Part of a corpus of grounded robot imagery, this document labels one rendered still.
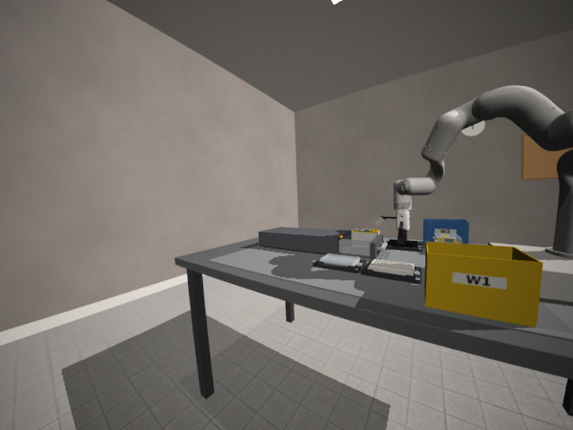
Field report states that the yellow open-top bin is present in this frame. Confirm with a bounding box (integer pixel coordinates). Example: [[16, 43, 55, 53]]
[[424, 242, 543, 328]]

